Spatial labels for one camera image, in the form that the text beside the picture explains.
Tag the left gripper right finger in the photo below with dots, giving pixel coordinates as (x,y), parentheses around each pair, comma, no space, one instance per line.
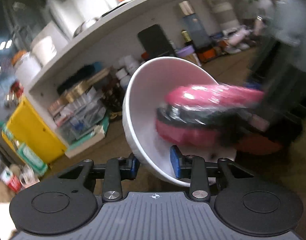
(206,178)

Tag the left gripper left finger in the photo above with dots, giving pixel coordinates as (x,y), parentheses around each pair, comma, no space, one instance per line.
(112,173)

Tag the pink cleaning cloth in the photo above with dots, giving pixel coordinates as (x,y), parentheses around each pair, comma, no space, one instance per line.
(205,115)

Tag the white ceramic bowl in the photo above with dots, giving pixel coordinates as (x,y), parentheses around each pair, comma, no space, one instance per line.
(147,88)

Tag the clear plastic storage boxes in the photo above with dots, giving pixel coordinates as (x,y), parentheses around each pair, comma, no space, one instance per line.
(77,111)

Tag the green white box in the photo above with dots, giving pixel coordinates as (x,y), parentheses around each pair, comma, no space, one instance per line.
(26,153)

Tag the blue grey bottle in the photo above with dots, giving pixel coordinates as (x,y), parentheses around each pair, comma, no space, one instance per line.
(194,26)

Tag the purple lidded container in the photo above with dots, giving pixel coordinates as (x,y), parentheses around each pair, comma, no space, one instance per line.
(186,51)

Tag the yellow box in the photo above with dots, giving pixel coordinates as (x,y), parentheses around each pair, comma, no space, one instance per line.
(27,126)

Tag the black tablet panel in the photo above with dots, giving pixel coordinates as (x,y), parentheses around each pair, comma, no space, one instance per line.
(155,42)

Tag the white shelf unit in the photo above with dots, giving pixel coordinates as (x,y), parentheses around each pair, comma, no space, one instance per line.
(114,36)

